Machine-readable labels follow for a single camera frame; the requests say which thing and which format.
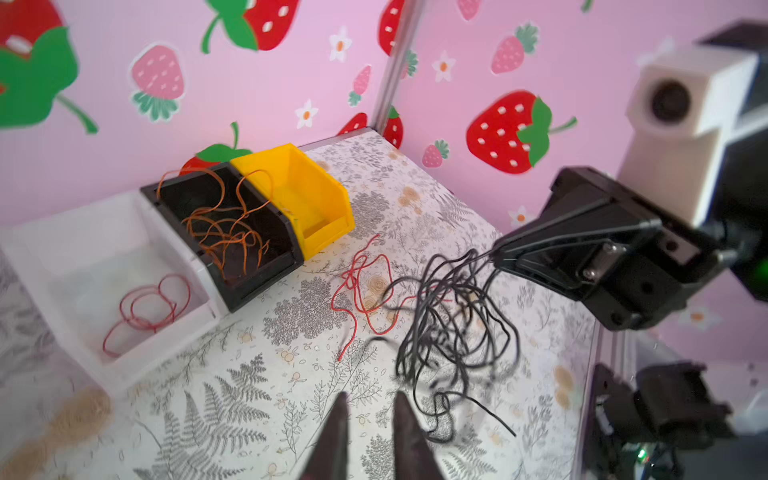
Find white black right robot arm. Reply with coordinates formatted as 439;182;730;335
492;20;767;479

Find yellow plastic storage bin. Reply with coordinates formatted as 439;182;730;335
231;144;355;260

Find aluminium right corner post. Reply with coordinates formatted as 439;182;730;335
372;0;426;133

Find orange cable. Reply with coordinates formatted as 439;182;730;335
155;167;275;281

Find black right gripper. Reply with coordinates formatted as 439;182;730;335
491;167;738;331

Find red black cable bundle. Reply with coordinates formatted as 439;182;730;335
365;248;522;445

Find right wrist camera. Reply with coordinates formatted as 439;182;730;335
616;45;767;227

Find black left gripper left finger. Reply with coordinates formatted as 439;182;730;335
299;391;349;480

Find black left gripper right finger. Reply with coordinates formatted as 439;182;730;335
393;392;444;480

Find black plastic storage bin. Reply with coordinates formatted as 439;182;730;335
140;163;304;312

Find white translucent storage bin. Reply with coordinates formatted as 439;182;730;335
1;190;229;397

